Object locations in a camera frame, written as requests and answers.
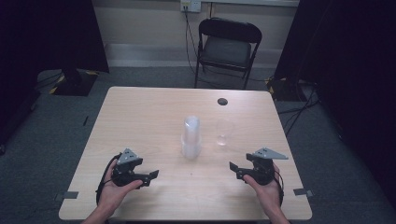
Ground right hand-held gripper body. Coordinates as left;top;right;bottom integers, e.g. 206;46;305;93
243;147;290;187

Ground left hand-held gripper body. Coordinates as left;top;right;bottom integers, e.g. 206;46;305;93
110;147;149;189

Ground single clear plastic cup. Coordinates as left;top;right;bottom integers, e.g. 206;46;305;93
215;118;233;147

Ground stack of clear plastic cups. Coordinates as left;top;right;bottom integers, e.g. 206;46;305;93
180;115;203;161

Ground person's left hand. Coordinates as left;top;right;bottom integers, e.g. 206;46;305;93
98;160;144;217

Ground person's right hand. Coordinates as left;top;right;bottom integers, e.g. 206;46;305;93
242;162;284;217

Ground grey tape strip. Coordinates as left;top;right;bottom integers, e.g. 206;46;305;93
54;190;79;202
292;188;315;198

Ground black stand base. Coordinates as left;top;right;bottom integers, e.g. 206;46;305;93
49;68;100;97
266;77;314;103

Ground black folding chair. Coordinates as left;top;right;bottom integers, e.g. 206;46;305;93
193;17;263;91

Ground black curtain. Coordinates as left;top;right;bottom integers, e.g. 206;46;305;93
0;0;110;147
273;0;396;200

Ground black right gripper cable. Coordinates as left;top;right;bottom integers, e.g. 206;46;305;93
273;169;286;207

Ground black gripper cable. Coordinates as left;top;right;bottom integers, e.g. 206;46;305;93
94;153;122;207
273;169;286;207

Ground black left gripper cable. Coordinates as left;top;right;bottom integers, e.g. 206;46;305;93
94;153;122;207

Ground black floor cables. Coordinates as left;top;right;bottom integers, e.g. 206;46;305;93
276;83;322;138

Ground black cable from wall socket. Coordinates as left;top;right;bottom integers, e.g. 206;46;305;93
183;5;201;77

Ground white wall socket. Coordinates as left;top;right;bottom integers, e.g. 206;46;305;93
180;0;203;14

